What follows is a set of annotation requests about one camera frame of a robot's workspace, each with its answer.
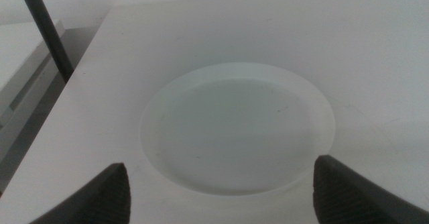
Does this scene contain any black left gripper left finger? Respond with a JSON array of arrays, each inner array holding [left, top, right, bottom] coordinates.
[[29, 162, 131, 224]]

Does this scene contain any black pole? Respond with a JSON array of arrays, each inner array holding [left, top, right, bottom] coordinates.
[[15, 0, 74, 83]]

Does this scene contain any white shallow bowl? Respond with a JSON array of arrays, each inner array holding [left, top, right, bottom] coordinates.
[[139, 62, 336, 197]]

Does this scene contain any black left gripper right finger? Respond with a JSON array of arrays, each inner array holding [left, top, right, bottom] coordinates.
[[312, 155, 429, 224]]

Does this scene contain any white side shelf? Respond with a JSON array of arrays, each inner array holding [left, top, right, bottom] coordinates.
[[0, 19, 66, 134]]

